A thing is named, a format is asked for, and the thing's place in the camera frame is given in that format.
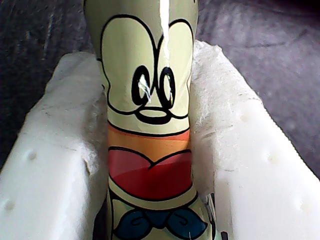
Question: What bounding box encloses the green cartoon snack bar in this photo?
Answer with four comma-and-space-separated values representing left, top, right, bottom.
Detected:
83, 0, 218, 240

